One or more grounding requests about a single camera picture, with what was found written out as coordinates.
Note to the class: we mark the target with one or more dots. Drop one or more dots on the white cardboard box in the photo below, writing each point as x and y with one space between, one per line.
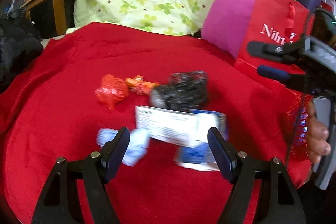
168 127

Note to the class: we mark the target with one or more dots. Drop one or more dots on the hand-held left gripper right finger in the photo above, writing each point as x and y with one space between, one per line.
221 158

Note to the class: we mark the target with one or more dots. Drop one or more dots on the pink pillow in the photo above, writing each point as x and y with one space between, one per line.
225 22

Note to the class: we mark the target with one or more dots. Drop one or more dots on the red crumpled wrapper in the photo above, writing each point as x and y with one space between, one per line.
111 91

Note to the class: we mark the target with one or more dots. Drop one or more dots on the person's right hand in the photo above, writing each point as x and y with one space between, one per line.
317 137

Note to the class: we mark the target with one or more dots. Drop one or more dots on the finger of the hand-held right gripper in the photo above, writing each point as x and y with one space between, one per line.
270 72
265 49

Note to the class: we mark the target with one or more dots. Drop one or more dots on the small blue white pouch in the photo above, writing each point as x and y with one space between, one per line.
137 148

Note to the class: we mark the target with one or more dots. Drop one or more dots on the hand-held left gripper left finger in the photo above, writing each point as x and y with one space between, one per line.
115 158

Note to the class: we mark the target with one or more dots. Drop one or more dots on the red blanket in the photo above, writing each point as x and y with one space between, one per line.
65 82

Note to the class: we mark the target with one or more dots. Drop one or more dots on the red paper bag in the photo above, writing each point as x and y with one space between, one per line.
270 11

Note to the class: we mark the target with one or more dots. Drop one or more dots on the black plastic bag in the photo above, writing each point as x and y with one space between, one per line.
181 95

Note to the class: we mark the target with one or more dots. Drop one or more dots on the orange wrapper bundle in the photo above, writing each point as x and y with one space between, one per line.
139 85

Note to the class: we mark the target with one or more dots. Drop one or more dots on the red plastic mesh basket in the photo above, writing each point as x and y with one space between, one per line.
292 113

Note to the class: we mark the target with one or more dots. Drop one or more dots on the black cloth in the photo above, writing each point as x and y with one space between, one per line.
15 50

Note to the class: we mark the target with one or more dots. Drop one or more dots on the blue white packet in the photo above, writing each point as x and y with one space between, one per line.
194 157

